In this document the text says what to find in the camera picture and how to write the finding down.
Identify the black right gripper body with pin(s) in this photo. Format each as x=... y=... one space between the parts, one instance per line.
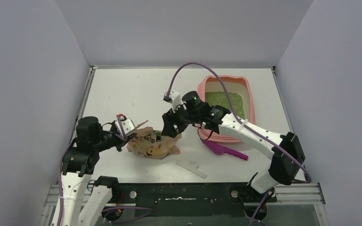
x=173 y=119

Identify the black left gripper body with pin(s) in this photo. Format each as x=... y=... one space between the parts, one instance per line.
x=112 y=141

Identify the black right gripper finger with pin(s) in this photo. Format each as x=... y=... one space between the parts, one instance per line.
x=168 y=129
x=180 y=127

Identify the beige cat litter bag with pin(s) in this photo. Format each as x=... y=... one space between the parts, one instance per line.
x=150 y=143

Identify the white bag clip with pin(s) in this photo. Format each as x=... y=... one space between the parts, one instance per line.
x=192 y=167

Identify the purple litter scoop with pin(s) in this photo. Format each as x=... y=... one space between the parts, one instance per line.
x=221 y=150

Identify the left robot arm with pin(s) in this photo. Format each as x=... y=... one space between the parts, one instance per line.
x=80 y=202

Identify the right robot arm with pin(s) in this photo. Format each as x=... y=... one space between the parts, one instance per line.
x=284 y=151

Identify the green cat litter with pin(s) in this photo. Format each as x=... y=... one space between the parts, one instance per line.
x=219 y=98

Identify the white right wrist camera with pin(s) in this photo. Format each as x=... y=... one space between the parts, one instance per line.
x=174 y=98

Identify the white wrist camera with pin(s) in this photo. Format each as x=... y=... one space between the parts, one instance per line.
x=124 y=126
x=174 y=98

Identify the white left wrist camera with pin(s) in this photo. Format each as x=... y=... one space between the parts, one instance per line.
x=124 y=126

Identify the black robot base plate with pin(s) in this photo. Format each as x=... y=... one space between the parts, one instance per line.
x=189 y=199

